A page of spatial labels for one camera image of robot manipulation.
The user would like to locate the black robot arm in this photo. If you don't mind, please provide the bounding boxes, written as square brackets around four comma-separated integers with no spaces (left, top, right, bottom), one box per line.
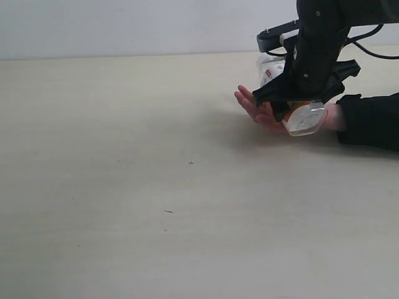
[253,1,398,121]

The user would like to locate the person's open bare hand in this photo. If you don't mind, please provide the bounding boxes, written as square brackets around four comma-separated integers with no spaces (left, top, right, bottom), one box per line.
[234,85,349,135]

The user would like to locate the tea bottle pear label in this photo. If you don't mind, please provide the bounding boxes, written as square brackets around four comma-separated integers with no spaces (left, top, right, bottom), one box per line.
[257,53,327,136]

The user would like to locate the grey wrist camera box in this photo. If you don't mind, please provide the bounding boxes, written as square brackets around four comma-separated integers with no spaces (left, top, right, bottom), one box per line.
[256,20,300,53]

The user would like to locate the black camera cable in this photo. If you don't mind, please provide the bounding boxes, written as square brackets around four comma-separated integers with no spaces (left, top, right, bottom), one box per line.
[342,23,399,60]

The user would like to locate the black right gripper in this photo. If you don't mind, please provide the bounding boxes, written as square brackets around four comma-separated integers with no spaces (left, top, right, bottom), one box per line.
[251,0,362,124]

